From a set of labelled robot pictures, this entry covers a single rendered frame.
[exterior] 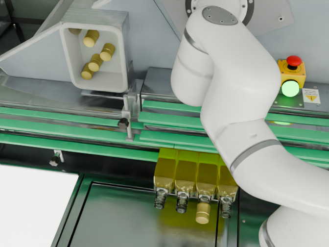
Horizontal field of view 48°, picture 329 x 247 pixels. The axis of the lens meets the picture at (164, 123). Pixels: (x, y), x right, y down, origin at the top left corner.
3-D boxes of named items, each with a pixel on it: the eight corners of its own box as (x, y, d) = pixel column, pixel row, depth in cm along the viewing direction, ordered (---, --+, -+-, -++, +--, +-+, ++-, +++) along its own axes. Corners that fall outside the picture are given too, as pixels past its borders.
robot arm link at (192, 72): (178, 56, 78) (160, 105, 66) (196, -2, 68) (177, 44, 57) (223, 70, 78) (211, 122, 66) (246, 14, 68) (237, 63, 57)
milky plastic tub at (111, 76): (82, 70, 120) (72, 88, 114) (67, 7, 104) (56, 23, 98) (134, 76, 118) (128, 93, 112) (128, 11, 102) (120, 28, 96)
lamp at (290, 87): (279, 90, 104) (280, 98, 102) (283, 78, 101) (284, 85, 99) (296, 92, 103) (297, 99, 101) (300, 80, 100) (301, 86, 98)
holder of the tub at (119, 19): (85, 82, 124) (78, 98, 119) (69, 7, 105) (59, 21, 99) (135, 87, 122) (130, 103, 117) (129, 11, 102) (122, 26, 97)
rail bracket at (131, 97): (130, 121, 114) (120, 152, 105) (126, 78, 102) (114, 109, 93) (140, 122, 114) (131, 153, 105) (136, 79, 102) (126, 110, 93)
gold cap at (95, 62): (91, 52, 112) (86, 61, 109) (103, 54, 112) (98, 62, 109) (92, 62, 115) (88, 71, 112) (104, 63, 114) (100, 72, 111)
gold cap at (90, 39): (86, 28, 106) (81, 36, 103) (98, 28, 106) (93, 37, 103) (88, 38, 109) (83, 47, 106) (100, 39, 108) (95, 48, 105)
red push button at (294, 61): (284, 72, 101) (287, 62, 99) (284, 63, 104) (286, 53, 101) (299, 73, 101) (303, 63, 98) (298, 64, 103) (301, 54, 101)
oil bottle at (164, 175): (164, 138, 118) (152, 195, 103) (164, 126, 114) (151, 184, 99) (182, 140, 117) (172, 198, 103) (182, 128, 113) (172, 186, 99)
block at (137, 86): (135, 101, 118) (129, 116, 113) (132, 77, 111) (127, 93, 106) (146, 102, 117) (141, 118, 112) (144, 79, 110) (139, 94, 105)
